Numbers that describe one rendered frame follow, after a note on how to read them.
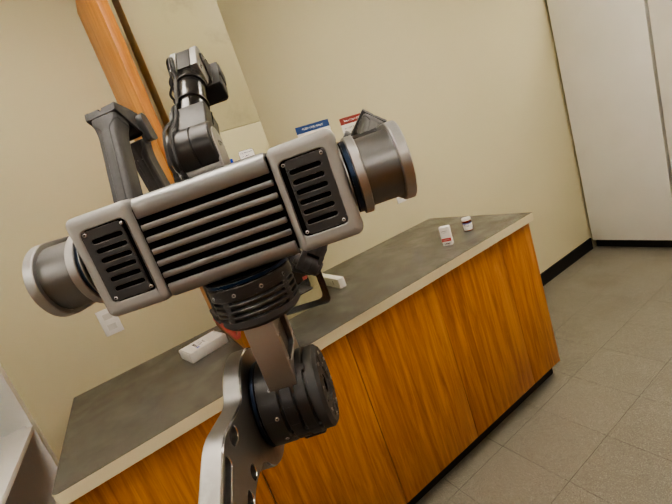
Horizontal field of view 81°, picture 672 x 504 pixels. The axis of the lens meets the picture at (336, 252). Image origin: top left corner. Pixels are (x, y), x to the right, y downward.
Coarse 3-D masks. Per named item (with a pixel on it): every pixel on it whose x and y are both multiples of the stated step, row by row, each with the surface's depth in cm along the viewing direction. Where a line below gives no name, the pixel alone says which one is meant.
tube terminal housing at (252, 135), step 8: (240, 128) 147; (248, 128) 149; (256, 128) 150; (224, 136) 144; (232, 136) 146; (240, 136) 147; (248, 136) 149; (256, 136) 150; (264, 136) 152; (224, 144) 144; (232, 144) 146; (240, 144) 147; (248, 144) 149; (256, 144) 150; (264, 144) 152; (232, 152) 146; (256, 152) 151; (264, 152) 152
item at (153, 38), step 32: (128, 0) 128; (160, 0) 132; (192, 0) 137; (128, 32) 132; (160, 32) 133; (192, 32) 138; (224, 32) 143; (160, 64) 133; (224, 64) 144; (160, 96) 133; (224, 128) 144
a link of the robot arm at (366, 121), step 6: (360, 114) 107; (366, 114) 106; (372, 114) 108; (360, 120) 107; (366, 120) 103; (372, 120) 104; (378, 120) 106; (384, 120) 108; (354, 126) 111; (360, 126) 105; (366, 126) 99; (372, 126) 100; (354, 132) 110; (360, 132) 99
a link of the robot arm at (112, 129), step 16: (96, 112) 90; (112, 112) 89; (128, 112) 95; (96, 128) 89; (112, 128) 88; (128, 128) 93; (112, 144) 87; (128, 144) 91; (112, 160) 86; (128, 160) 88; (112, 176) 85; (128, 176) 85; (112, 192) 84; (128, 192) 83
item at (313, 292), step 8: (320, 272) 145; (304, 280) 146; (312, 280) 146; (320, 280) 146; (304, 288) 147; (312, 288) 147; (320, 288) 147; (304, 296) 148; (312, 296) 148; (320, 296) 147; (328, 296) 147; (296, 304) 149; (304, 304) 149; (312, 304) 148; (320, 304) 148; (288, 312) 150; (296, 312) 150
